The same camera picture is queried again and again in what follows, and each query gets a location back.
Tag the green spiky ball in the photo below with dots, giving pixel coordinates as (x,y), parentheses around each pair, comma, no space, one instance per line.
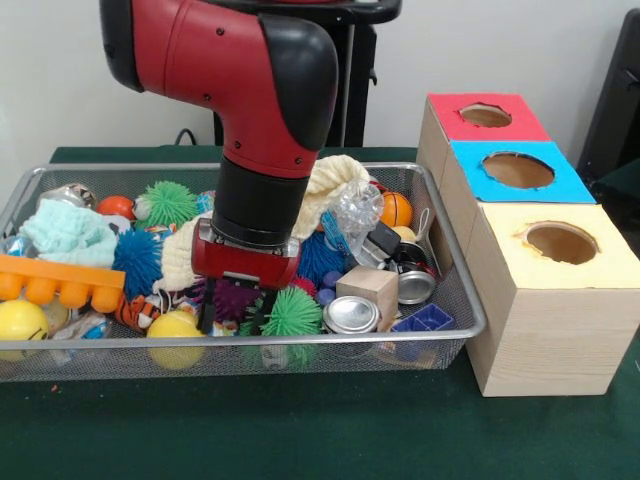
(295,312)
(167,202)

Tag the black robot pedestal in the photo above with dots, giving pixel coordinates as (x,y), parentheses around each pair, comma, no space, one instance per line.
(360,100)

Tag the cream waffle cloth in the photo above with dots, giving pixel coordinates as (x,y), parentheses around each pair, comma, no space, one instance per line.
(175,255)

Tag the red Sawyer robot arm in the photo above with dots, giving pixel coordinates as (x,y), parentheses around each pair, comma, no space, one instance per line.
(225,75)

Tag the dark green table cloth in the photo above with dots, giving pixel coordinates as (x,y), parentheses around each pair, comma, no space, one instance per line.
(300,430)

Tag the plain yellow ball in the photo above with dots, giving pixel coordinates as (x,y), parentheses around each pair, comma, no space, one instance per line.
(172,325)

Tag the orange toy brick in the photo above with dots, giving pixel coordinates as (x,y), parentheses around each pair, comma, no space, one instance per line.
(60,282)

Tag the wooden box with three holes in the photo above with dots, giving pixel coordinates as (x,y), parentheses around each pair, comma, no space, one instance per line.
(550,325)

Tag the wooden cube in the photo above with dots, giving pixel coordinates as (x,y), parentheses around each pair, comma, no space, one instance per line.
(367,295)

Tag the yellow smiley ball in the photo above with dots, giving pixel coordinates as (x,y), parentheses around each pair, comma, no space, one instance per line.
(22,320)

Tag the mint green cloth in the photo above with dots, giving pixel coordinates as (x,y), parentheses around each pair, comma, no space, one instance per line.
(70,240)

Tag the colourful dotted cloth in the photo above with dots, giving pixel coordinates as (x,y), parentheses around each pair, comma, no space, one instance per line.
(182,302)

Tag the blue spiky ball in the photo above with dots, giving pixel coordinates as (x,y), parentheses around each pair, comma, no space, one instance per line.
(137,260)

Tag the silver tin can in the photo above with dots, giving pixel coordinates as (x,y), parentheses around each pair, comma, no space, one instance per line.
(350,316)

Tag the silver mesh bin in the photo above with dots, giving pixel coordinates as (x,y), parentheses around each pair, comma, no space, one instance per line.
(350,357)

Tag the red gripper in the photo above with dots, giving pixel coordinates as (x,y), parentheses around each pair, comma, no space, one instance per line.
(245,265)

